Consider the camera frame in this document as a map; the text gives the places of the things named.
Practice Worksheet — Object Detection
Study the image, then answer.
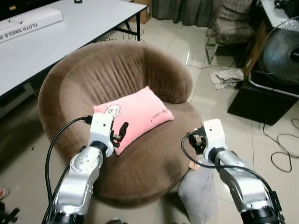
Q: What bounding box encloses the grey plush pillow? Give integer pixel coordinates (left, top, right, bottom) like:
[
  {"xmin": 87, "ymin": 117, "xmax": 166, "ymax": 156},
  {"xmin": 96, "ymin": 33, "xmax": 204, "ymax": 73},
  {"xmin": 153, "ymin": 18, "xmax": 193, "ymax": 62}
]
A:
[{"xmin": 178, "ymin": 161, "xmax": 218, "ymax": 224}]

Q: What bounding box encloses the pink pillow with sheep print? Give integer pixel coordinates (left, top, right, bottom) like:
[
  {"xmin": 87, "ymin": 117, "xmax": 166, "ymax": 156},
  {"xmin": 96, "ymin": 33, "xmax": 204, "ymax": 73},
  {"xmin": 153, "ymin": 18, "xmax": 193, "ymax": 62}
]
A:
[{"xmin": 93, "ymin": 86, "xmax": 175, "ymax": 156}]

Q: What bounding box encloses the brown round plush sofa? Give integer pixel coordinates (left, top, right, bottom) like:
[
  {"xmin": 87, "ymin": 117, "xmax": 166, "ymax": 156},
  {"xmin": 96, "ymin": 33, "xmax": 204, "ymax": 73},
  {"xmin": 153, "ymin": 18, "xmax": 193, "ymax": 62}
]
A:
[{"xmin": 38, "ymin": 41, "xmax": 203, "ymax": 206}]

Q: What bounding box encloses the crumpled grey cloth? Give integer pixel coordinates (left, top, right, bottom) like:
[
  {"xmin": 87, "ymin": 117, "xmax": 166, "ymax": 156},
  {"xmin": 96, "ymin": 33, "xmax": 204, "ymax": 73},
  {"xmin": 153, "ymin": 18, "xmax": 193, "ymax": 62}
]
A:
[{"xmin": 209, "ymin": 67, "xmax": 245, "ymax": 90}]

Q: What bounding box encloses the black low box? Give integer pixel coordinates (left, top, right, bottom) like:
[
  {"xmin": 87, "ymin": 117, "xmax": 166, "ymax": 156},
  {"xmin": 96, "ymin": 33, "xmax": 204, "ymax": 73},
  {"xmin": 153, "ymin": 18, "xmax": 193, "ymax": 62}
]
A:
[{"xmin": 227, "ymin": 80, "xmax": 299, "ymax": 126}]

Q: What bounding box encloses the large white table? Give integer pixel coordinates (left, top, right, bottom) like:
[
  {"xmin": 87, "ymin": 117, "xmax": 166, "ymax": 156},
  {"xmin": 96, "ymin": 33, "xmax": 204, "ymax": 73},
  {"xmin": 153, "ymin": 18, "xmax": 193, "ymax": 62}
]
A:
[{"xmin": 0, "ymin": 0, "xmax": 148, "ymax": 97}]

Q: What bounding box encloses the brown cardboard box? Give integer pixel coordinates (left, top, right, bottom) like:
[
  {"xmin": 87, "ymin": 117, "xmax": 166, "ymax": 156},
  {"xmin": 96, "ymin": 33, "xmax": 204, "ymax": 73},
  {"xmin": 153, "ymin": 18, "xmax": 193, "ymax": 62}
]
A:
[{"xmin": 133, "ymin": 0, "xmax": 153, "ymax": 24}]

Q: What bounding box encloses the round metal cage fan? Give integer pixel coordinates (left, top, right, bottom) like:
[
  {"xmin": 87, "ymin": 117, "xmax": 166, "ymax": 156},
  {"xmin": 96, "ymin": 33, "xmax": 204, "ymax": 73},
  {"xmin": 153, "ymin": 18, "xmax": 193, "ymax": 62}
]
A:
[{"xmin": 247, "ymin": 17, "xmax": 299, "ymax": 99}]

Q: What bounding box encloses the plaid fabric chair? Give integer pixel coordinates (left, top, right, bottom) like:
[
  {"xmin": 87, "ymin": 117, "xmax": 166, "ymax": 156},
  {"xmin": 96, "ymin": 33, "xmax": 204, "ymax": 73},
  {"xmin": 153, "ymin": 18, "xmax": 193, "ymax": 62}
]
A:
[{"xmin": 205, "ymin": 0, "xmax": 258, "ymax": 65}]

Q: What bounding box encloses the grey curtain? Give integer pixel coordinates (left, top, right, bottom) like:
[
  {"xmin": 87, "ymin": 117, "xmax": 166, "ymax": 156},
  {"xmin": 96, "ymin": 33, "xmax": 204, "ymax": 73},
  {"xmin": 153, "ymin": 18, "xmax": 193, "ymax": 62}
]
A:
[{"xmin": 151, "ymin": 0, "xmax": 221, "ymax": 27}]

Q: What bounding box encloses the long white printed carton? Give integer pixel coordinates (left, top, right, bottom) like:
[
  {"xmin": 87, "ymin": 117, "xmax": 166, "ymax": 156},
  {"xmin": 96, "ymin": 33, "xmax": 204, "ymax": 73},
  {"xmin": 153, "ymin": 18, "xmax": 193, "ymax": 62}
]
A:
[{"xmin": 0, "ymin": 7, "xmax": 64, "ymax": 44}]

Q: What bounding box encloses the small white desk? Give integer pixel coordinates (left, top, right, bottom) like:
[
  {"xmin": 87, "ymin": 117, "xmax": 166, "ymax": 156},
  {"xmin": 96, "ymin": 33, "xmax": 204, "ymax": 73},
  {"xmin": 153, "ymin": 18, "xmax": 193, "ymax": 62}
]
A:
[{"xmin": 260, "ymin": 0, "xmax": 299, "ymax": 29}]

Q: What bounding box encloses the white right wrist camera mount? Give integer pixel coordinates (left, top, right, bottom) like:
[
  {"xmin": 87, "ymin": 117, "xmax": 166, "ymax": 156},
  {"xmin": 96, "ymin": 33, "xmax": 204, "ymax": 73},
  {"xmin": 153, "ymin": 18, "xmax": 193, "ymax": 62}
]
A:
[{"xmin": 201, "ymin": 119, "xmax": 228, "ymax": 162}]

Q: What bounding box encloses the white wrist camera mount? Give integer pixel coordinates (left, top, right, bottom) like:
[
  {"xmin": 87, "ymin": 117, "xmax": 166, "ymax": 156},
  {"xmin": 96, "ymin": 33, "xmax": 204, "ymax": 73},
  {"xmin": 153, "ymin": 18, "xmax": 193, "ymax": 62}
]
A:
[
  {"xmin": 201, "ymin": 119, "xmax": 228, "ymax": 162},
  {"xmin": 88, "ymin": 112, "xmax": 115, "ymax": 157}
]

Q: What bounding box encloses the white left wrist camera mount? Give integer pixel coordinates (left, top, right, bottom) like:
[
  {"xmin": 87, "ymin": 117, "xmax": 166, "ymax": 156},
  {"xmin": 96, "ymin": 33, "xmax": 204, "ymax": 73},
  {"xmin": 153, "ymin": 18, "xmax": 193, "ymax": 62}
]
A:
[{"xmin": 88, "ymin": 112, "xmax": 115, "ymax": 157}]

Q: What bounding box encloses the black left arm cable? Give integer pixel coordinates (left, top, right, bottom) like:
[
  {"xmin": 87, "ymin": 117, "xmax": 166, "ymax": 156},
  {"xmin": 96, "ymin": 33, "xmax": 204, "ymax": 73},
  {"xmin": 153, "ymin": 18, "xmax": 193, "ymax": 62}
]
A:
[{"xmin": 45, "ymin": 115, "xmax": 94, "ymax": 221}]

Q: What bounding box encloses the black floor cable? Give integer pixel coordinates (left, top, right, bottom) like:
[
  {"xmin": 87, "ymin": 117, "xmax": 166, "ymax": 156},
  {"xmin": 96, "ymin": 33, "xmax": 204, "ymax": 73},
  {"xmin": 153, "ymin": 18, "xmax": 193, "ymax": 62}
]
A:
[{"xmin": 262, "ymin": 119, "xmax": 299, "ymax": 174}]

